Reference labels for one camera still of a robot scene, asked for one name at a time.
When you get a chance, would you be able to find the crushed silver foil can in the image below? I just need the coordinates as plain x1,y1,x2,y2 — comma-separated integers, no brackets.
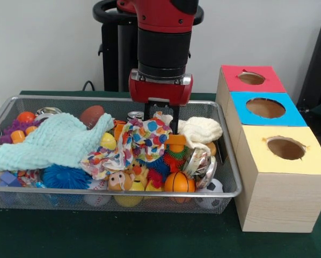
181,147,217,189

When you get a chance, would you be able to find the brown toy football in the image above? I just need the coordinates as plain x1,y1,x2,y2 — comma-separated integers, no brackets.
79,105,105,130

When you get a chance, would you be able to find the shallow metal mesh bin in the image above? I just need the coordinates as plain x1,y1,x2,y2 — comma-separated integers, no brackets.
0,94,243,215

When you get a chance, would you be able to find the large blue spiky ball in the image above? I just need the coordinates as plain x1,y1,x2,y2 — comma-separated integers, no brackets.
42,164,93,190

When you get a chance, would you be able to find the toy soccer ball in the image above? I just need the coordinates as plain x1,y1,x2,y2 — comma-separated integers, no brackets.
196,178,224,210

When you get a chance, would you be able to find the dark green table cloth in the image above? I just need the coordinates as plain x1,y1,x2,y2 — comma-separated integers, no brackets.
0,90,321,258

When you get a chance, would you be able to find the brown plush monkey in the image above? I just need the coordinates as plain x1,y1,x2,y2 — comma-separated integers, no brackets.
107,170,136,191

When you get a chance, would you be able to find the black cable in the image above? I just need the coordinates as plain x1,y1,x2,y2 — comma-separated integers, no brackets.
82,80,97,92

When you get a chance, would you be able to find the colourful confetti paper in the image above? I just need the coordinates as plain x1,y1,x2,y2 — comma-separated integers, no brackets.
80,111,174,180

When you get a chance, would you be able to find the cream knitted cloth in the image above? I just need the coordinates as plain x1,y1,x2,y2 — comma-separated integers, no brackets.
178,117,223,150

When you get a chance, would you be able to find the orange toy building brick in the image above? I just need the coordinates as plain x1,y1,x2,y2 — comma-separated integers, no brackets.
113,123,187,154

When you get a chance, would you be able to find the light blue knitted cloth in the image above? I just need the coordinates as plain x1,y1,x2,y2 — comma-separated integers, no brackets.
0,112,115,173

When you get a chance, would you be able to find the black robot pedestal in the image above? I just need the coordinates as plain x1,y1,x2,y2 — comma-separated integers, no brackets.
92,0,204,94

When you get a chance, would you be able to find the wooden box with three holes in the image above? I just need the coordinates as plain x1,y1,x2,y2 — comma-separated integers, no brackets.
215,64,321,233

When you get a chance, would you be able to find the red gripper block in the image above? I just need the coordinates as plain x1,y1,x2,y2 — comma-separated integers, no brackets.
128,68,193,135

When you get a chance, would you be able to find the orange toy basketball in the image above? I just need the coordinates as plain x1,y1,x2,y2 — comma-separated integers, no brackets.
164,171,196,193

